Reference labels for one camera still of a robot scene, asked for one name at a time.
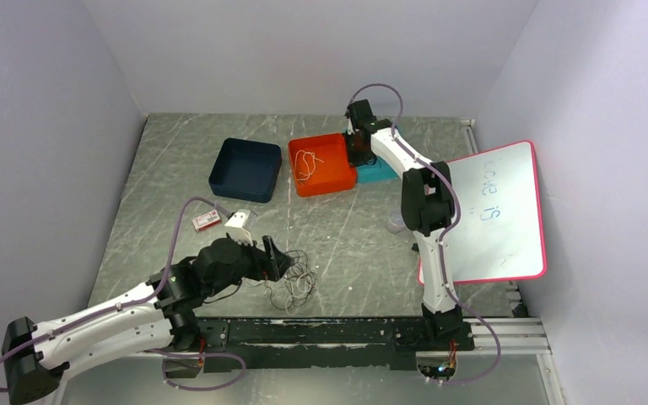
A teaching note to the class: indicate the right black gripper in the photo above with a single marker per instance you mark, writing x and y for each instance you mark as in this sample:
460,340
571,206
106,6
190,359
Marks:
357,160

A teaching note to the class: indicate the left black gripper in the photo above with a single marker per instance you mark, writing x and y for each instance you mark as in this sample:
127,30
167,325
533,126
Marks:
262,266

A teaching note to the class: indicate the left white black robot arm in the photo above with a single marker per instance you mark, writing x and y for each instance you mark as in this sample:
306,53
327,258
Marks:
157,313

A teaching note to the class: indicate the teal square bin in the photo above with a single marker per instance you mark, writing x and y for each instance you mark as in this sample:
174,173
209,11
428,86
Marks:
380,171

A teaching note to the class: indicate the orange square bin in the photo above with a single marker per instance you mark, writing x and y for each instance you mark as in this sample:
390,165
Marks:
320,166

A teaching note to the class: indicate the red white small box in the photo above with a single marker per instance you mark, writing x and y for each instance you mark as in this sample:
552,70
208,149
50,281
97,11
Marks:
206,220

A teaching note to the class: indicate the clear small round container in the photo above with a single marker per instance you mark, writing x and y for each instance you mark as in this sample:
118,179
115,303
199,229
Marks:
395,223

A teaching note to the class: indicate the dark navy square bin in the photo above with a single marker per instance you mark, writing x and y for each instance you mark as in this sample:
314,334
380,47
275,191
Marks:
246,170

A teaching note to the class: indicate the pink framed whiteboard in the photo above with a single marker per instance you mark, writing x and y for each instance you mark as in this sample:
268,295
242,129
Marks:
500,236

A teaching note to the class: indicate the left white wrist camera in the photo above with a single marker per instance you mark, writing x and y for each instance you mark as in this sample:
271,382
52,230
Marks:
239,225

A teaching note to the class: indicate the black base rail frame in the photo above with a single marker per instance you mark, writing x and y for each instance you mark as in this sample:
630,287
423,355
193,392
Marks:
263,343

